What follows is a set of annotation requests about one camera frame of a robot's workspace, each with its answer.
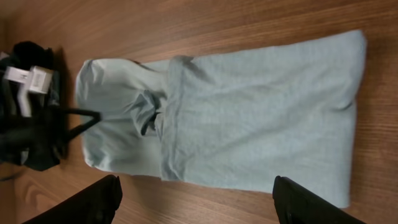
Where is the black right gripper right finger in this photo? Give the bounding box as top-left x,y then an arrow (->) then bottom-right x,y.
272,176 -> 364,224

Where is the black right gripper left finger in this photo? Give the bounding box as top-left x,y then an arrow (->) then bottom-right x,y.
24,175 -> 123,224

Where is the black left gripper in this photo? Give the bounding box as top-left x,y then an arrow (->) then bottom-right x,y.
1,106 -> 101,165

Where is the light blue t-shirt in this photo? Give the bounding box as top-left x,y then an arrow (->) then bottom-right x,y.
75,30 -> 366,208

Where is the folded black clothes stack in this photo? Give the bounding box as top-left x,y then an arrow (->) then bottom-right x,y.
1,41 -> 66,171

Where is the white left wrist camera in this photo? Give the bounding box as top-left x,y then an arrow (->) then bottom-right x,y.
5,66 -> 54,117

